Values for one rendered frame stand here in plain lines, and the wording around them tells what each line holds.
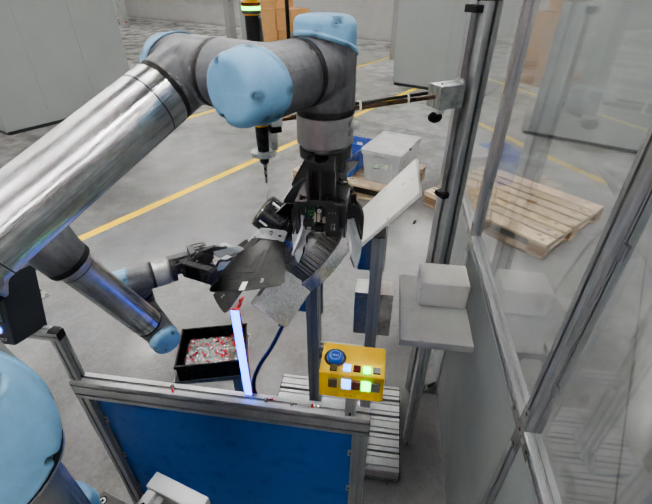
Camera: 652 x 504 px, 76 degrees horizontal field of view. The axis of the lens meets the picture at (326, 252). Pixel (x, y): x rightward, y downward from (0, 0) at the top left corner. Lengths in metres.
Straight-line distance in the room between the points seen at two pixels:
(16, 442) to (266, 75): 0.35
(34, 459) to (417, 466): 1.92
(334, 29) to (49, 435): 0.45
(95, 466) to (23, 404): 2.04
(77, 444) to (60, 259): 1.62
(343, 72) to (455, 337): 1.11
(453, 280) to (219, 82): 1.22
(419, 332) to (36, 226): 1.21
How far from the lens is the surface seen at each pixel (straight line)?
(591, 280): 0.85
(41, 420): 0.36
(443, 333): 1.48
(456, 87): 1.44
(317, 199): 0.56
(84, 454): 2.44
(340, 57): 0.52
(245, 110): 0.43
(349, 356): 1.08
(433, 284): 1.50
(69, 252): 0.97
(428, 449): 2.22
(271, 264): 1.18
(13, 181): 0.47
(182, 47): 0.53
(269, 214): 1.33
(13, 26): 7.19
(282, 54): 0.46
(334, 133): 0.54
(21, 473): 0.38
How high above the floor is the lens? 1.88
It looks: 34 degrees down
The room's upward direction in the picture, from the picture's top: straight up
